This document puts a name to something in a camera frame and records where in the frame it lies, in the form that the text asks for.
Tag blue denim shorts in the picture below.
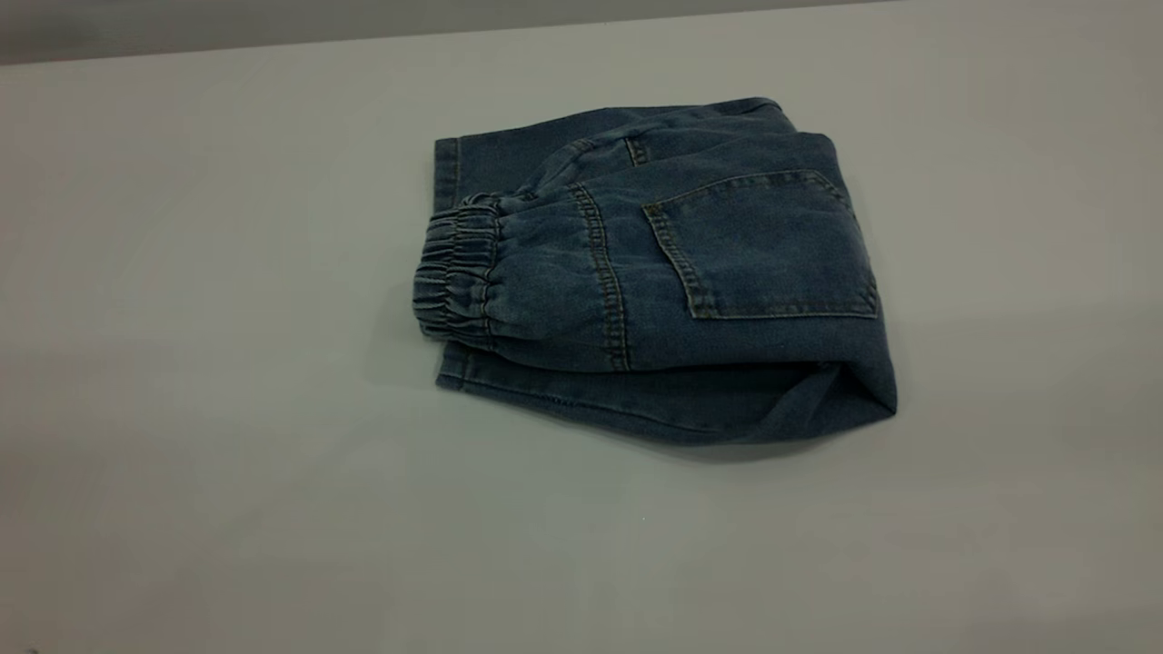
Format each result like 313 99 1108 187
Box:
411 96 899 446

